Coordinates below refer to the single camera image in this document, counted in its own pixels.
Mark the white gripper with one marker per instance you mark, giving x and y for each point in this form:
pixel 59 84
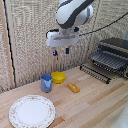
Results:
pixel 62 39

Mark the orange bread loaf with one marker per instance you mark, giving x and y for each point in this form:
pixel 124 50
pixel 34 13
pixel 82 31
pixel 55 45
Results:
pixel 73 87

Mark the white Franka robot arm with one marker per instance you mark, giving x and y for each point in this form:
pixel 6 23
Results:
pixel 74 13

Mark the black dish rack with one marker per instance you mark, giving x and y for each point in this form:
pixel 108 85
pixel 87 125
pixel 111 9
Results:
pixel 113 55

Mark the yellow bowl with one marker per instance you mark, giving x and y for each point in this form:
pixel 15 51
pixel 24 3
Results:
pixel 58 77

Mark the blue mug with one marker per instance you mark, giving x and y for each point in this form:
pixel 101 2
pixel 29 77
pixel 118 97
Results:
pixel 46 83

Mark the white floral-rimmed plate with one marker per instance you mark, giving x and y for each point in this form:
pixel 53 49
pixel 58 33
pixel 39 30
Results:
pixel 32 111

